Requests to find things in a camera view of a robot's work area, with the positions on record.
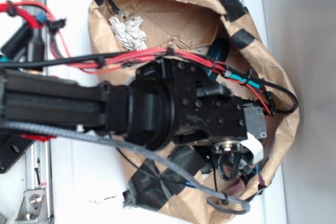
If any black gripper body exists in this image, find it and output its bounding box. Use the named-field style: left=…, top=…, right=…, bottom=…
left=136, top=58, right=267, bottom=161

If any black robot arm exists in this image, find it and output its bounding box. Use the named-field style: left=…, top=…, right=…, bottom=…
left=1, top=58, right=267, bottom=164

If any dark green oval capsule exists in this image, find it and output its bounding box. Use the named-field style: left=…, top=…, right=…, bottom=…
left=205, top=37, right=230, bottom=80

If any crumpled white paper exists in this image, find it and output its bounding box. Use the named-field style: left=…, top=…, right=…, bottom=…
left=109, top=16, right=147, bottom=51

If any red and black cable bundle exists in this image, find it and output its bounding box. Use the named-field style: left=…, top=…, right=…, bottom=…
left=0, top=0, right=299, bottom=116

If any grey braided cable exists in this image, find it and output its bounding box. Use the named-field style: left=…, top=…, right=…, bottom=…
left=0, top=122, right=250, bottom=216

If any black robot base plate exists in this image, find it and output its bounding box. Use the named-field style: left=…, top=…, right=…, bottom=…
left=0, top=133, right=33, bottom=174

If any metal corner bracket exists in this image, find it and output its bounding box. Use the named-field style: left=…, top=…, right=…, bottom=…
left=15, top=189, right=49, bottom=223

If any aluminium extrusion rail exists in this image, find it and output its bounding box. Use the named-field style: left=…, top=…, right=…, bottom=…
left=24, top=0, right=54, bottom=223

